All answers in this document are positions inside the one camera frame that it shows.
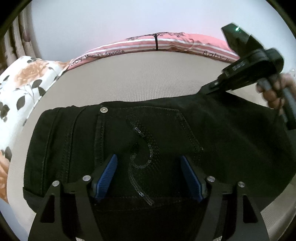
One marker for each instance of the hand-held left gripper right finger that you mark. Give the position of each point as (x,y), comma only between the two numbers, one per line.
(193,180)

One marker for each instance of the white floral pillow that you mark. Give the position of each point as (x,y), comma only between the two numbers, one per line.
(18,92)

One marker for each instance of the person's right hand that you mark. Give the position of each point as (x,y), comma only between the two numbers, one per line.
(272,99)

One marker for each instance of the pink striped pillow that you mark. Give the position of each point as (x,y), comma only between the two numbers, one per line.
(138,44)

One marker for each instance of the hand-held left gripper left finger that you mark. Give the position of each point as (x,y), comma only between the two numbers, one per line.
(105,178)

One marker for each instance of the black pants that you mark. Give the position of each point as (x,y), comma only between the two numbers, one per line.
(161,129)

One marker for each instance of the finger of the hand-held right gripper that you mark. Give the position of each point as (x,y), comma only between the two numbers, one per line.
(208,89)

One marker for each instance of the beige patterned curtain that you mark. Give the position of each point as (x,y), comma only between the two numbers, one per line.
(20,39)

